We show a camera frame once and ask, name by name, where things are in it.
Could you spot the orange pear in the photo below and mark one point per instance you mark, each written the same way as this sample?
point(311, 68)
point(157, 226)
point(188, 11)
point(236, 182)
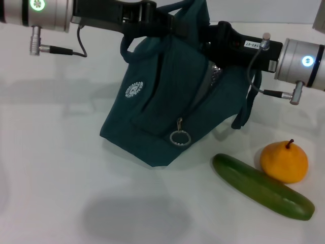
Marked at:
point(284, 162)

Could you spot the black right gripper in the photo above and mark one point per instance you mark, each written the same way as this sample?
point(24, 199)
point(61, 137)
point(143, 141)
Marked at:
point(233, 50)

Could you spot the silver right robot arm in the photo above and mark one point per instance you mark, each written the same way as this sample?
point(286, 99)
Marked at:
point(297, 61)

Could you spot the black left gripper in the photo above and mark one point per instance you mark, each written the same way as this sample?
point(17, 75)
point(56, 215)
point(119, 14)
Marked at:
point(106, 14)

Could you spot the green cucumber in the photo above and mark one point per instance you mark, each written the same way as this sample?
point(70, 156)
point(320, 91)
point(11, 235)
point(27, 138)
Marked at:
point(264, 193)

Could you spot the dark blue fabric bag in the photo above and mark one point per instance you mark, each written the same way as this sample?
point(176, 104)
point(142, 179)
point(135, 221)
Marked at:
point(172, 101)

